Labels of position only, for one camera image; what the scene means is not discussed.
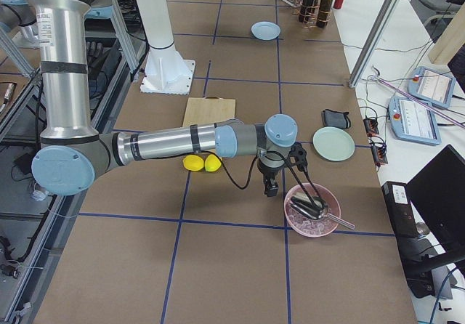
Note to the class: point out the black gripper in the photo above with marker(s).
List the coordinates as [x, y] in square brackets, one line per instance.
[267, 174]

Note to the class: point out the light blue plate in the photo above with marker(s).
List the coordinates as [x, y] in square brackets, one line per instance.
[265, 30]

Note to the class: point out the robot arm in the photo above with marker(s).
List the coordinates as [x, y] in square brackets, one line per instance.
[73, 153]

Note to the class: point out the light green plate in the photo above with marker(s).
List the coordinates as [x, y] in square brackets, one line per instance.
[333, 144]

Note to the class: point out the metal ice scoop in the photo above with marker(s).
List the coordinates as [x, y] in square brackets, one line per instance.
[315, 208]

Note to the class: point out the pink bowl with ice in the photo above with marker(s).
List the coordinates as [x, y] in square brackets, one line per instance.
[307, 220]

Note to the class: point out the lemon right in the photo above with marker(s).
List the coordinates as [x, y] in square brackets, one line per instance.
[212, 163]

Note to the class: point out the lemon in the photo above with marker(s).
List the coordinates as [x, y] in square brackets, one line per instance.
[212, 163]
[193, 162]

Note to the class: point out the lemon left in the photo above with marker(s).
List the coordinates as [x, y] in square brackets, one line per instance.
[193, 162]

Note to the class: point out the dark grey folded cloth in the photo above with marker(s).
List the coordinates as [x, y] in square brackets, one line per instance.
[336, 119]

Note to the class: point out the wooden cutting board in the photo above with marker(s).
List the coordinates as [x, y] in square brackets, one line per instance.
[206, 110]

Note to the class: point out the teach pendant near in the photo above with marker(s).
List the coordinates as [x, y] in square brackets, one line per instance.
[413, 122]

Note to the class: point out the teach pendant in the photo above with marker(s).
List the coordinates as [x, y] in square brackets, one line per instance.
[432, 86]
[413, 122]

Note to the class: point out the black monitor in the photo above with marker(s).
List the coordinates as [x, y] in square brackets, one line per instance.
[437, 193]

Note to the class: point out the teach pendant far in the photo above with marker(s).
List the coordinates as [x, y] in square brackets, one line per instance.
[432, 86]

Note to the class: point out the dark wine bottle front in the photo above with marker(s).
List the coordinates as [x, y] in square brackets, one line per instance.
[323, 13]

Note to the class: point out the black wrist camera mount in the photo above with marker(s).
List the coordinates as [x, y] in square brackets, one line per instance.
[298, 157]

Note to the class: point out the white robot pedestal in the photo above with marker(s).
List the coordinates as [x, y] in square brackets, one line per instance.
[166, 72]

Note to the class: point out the copper wire bottle rack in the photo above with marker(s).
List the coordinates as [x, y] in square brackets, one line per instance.
[312, 15]

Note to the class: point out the aluminium frame post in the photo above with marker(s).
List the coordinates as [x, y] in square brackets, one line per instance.
[387, 10]

